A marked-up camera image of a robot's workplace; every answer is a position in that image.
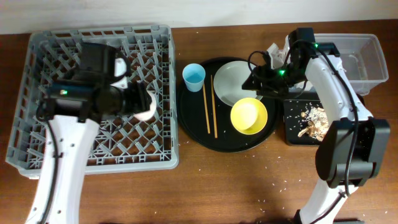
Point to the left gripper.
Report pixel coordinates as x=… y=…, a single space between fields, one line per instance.
x=138 y=98

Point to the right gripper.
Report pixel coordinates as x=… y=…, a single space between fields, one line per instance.
x=262 y=82

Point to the pink plastic cup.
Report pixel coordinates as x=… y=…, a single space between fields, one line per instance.
x=147 y=115

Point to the yellow bowl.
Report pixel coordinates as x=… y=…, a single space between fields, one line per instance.
x=249 y=116

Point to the food scraps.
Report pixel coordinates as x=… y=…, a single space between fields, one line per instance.
x=317 y=123

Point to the white napkin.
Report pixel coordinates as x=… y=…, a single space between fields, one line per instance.
x=278 y=55

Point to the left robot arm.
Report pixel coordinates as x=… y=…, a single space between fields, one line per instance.
x=72 y=109

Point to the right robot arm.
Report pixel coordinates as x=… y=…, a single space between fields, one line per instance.
x=352 y=151

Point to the grey dishwasher rack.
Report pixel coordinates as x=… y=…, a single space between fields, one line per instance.
x=124 y=144

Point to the grey plate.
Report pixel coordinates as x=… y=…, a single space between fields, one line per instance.
x=228 y=82

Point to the black rectangular tray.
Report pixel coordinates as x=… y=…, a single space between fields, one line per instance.
x=295 y=123

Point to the blue plastic cup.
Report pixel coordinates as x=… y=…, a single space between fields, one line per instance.
x=194 y=75

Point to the round black tray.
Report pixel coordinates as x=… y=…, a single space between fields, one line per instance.
x=191 y=115

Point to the left wooden chopstick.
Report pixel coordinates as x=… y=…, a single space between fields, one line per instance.
x=206 y=109

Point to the wooden chopstick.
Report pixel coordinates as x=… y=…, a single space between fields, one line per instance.
x=206 y=109
x=213 y=108

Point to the right wooden chopstick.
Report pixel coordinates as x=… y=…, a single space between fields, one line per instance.
x=213 y=108

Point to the clear plastic bin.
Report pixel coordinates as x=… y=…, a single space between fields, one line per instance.
x=362 y=57

